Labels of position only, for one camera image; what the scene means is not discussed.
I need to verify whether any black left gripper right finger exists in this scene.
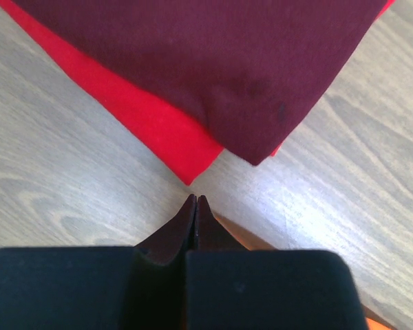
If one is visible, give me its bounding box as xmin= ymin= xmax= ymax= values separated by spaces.
xmin=184 ymin=195 xmax=369 ymax=330

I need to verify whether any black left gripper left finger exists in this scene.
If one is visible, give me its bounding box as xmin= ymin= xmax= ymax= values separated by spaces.
xmin=0 ymin=195 xmax=197 ymax=329

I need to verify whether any red t-shirt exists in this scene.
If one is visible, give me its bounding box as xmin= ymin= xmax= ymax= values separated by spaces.
xmin=0 ymin=0 xmax=396 ymax=187

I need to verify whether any orange t-shirt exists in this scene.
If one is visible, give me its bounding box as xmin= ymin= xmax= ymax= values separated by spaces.
xmin=178 ymin=211 xmax=395 ymax=330

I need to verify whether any maroon t-shirt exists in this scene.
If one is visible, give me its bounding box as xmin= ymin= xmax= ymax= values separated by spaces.
xmin=17 ymin=0 xmax=385 ymax=165

